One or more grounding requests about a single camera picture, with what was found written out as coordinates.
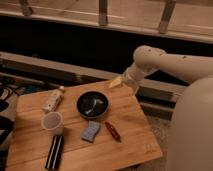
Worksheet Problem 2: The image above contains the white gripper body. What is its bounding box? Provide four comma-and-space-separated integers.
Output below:
123, 63, 146, 92

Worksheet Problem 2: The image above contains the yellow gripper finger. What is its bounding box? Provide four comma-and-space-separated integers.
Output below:
109, 76, 123, 88

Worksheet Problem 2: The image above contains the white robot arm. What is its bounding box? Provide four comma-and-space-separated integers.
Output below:
110, 45, 213, 171

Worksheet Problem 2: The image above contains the black ceramic bowl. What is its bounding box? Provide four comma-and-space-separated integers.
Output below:
76, 91, 109, 119

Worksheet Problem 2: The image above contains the wooden board table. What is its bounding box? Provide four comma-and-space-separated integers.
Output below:
6, 81, 162, 171

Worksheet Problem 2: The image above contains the blue sponge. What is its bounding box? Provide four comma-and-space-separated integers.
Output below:
81, 121, 101, 143

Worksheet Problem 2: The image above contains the white bottle with cap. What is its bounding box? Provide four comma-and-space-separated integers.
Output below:
42, 86, 65, 113

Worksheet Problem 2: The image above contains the translucent plastic cup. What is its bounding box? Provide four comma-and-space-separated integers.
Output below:
41, 112, 63, 135

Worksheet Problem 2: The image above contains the metal railing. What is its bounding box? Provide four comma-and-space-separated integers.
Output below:
0, 0, 213, 44

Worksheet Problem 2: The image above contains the black white striped case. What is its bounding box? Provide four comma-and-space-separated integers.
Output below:
45, 135, 64, 170

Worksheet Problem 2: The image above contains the dark cables clutter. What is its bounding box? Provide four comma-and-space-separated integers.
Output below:
0, 76, 46, 171

